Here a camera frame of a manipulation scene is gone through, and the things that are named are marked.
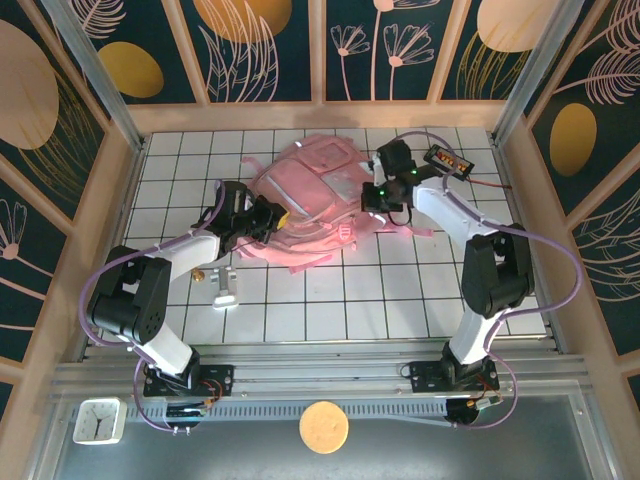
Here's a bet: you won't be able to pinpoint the thin red wire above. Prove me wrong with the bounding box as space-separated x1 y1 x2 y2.
469 175 514 192

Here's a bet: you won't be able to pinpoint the black cable junction box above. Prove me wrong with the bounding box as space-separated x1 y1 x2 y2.
443 397 504 430

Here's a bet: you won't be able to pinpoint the wide wall panel cream disc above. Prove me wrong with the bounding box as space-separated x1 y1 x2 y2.
0 0 110 222

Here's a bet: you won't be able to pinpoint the white square alarm clock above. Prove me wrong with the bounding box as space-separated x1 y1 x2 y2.
72 397 128 447

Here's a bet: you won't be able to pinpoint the round yellow sponge disc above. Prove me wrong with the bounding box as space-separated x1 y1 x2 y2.
298 399 351 456

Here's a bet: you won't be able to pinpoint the narrow wall panel cream disc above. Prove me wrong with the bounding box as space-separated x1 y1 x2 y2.
437 0 552 104

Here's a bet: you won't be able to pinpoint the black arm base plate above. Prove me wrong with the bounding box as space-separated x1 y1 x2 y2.
399 359 501 397
143 363 236 399

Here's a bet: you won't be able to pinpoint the wall panel yellow oval fern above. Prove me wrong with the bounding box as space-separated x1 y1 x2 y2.
523 0 640 217

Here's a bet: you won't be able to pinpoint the grey slotted cable duct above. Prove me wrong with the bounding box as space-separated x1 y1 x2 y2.
124 399 451 423

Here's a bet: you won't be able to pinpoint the silver metal clamp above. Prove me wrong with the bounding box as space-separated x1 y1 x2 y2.
209 266 242 309

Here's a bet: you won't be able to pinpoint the black battery charger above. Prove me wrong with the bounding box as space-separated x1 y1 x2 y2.
422 143 476 180

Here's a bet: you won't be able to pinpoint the aluminium frame post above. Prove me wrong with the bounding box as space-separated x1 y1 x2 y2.
491 0 587 147
39 0 149 154

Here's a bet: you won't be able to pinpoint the pink school backpack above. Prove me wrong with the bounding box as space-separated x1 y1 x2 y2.
237 132 434 274

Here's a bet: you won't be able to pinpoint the aluminium mounting rail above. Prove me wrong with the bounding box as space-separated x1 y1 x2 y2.
49 339 592 402

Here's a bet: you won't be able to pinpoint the grey metal plate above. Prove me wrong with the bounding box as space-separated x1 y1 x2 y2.
27 394 619 480

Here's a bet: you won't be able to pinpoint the wall panel single pink flower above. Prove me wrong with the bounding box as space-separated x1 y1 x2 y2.
0 154 77 367

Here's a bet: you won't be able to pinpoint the wall panel three pink flowers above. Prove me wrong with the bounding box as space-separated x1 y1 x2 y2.
319 0 457 105

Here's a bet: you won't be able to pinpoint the wall panel pink feather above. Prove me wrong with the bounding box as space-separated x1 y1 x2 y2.
567 174 640 357

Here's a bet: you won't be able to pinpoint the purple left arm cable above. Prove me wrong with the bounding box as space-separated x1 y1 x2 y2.
78 179 227 434

